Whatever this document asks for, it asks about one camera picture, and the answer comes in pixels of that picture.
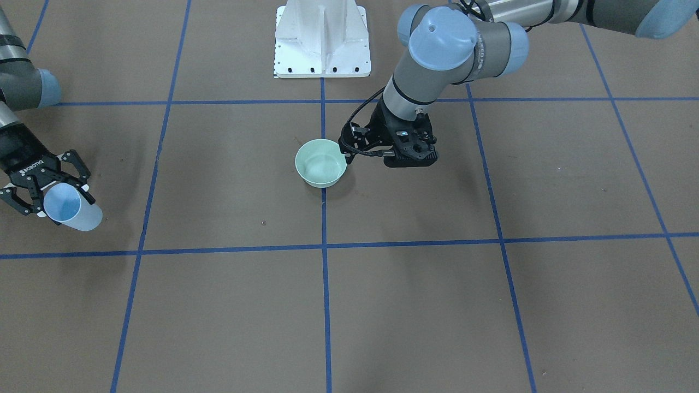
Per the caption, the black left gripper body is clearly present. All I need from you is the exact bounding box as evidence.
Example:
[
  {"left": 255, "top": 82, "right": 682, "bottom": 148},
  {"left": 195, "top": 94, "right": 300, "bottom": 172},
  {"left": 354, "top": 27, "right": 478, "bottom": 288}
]
[{"left": 349, "top": 100, "right": 434, "bottom": 155}]

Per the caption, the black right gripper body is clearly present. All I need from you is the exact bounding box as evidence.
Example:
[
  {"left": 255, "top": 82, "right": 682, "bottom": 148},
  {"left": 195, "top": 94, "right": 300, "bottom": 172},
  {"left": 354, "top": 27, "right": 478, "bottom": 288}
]
[{"left": 2, "top": 148, "right": 65, "bottom": 198}]

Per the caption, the mint green bowl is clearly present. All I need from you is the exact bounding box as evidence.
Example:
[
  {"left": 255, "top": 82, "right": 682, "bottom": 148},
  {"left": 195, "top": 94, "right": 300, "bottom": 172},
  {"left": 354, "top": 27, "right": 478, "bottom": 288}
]
[{"left": 294, "top": 139, "right": 347, "bottom": 188}]

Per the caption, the light blue plastic cup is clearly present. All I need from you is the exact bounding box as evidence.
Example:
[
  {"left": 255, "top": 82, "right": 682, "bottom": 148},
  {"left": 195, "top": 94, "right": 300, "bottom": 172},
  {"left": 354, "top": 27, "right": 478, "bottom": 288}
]
[{"left": 43, "top": 182, "right": 103, "bottom": 231}]

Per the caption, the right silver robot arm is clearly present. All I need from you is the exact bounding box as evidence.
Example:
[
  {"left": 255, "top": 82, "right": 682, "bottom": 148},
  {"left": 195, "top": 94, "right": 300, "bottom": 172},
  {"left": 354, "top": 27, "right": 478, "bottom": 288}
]
[{"left": 1, "top": 11, "right": 96, "bottom": 217}]

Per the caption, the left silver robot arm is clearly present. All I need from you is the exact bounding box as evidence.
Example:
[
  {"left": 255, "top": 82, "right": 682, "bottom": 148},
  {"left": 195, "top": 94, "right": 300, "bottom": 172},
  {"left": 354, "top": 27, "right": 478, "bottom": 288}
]
[{"left": 339, "top": 1, "right": 697, "bottom": 168}]

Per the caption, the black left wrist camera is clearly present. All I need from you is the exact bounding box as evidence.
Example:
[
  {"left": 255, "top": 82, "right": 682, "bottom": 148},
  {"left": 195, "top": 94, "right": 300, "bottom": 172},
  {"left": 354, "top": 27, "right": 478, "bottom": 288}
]
[{"left": 383, "top": 130, "right": 439, "bottom": 168}]

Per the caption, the white pedestal column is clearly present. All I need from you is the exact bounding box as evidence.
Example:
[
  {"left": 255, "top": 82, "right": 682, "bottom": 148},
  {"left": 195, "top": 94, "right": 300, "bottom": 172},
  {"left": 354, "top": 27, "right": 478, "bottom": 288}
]
[{"left": 273, "top": 1, "right": 372, "bottom": 78}]

